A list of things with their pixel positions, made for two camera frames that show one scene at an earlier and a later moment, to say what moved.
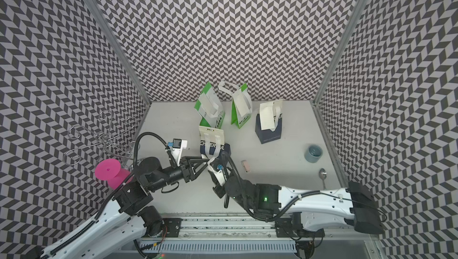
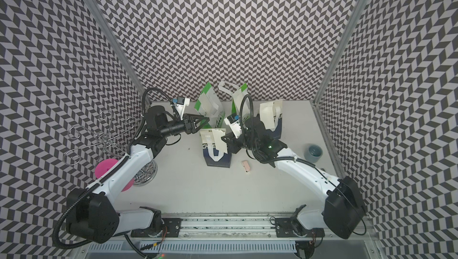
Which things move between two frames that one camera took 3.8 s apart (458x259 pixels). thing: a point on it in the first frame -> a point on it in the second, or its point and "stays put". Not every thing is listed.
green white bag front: x=210 y=108 stays put
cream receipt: x=266 y=116 stays put
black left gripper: x=191 y=173 -> x=190 y=123
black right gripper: x=218 y=189 -> x=231 y=142
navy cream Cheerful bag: x=266 y=135 stays put
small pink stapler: x=246 y=165 stays put
